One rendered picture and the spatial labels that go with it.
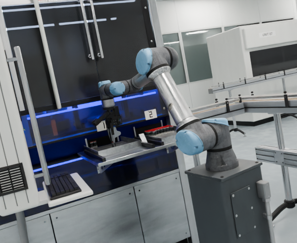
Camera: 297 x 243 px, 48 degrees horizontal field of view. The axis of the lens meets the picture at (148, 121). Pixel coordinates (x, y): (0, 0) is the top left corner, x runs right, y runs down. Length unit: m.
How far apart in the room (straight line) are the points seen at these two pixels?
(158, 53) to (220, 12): 7.09
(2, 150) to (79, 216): 0.85
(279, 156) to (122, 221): 1.27
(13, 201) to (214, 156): 0.88
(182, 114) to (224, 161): 0.28
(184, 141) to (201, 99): 6.56
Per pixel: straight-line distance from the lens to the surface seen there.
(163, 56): 1.54
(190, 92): 7.79
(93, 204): 2.17
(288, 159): 2.67
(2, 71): 1.48
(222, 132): 1.49
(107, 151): 1.86
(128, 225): 2.30
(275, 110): 2.59
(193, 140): 1.37
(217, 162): 1.51
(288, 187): 2.80
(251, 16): 9.16
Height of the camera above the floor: 1.23
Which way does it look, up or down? 7 degrees down
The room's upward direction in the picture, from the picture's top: 11 degrees counter-clockwise
